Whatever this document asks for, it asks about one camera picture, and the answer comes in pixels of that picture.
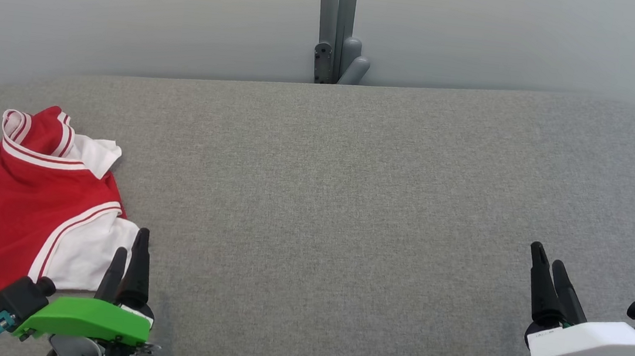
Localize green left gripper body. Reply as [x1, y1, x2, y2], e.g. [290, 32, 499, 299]
[10, 288, 166, 356]

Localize dark metal bracket plate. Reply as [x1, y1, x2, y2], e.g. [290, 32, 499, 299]
[311, 41, 336, 85]

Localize grey fabric sofa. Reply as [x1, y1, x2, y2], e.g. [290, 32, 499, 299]
[0, 33, 635, 356]

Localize red white basketball jersey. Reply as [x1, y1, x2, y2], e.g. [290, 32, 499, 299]
[0, 100, 153, 313]

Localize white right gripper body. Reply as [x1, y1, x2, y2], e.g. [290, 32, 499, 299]
[522, 312, 635, 356]

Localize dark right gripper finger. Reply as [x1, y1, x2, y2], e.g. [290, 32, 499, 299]
[546, 260, 594, 328]
[522, 241, 572, 329]

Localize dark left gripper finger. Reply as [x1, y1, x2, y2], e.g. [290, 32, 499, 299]
[94, 245, 128, 304]
[115, 226, 157, 310]

